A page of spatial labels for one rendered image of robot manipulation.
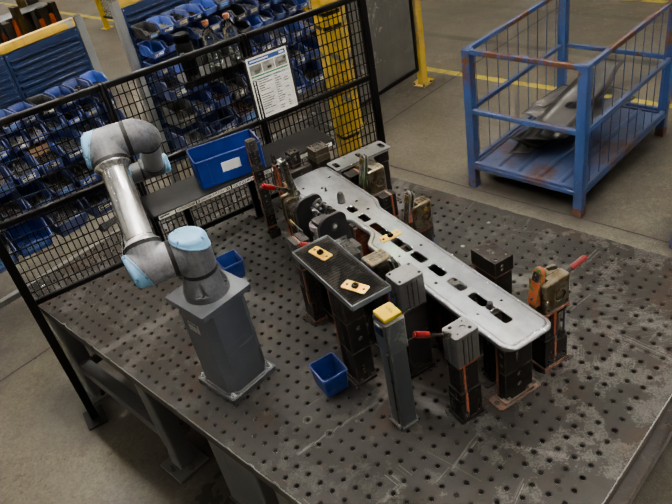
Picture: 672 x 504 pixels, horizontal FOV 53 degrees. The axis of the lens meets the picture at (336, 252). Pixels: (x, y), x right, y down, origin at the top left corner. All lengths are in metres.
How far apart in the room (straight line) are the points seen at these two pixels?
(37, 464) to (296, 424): 1.67
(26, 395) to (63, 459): 0.58
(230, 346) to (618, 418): 1.23
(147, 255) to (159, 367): 0.67
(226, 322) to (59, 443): 1.62
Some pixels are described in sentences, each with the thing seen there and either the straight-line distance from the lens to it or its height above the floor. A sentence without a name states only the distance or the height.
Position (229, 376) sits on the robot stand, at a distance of 2.37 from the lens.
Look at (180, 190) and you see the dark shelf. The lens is 3.05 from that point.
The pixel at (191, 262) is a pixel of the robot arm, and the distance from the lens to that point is 2.12.
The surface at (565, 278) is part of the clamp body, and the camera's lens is 2.16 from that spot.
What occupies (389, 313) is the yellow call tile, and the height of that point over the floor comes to 1.16.
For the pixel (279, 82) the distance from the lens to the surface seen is 3.20.
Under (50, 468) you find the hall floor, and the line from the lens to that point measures 3.57.
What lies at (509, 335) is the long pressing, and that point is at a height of 1.00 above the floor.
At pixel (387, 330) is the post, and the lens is 1.89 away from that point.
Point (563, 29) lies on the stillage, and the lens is 5.21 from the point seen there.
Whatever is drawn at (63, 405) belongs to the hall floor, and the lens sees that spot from 3.84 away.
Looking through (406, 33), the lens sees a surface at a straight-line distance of 6.00.
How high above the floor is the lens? 2.40
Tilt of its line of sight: 35 degrees down
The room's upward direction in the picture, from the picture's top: 12 degrees counter-clockwise
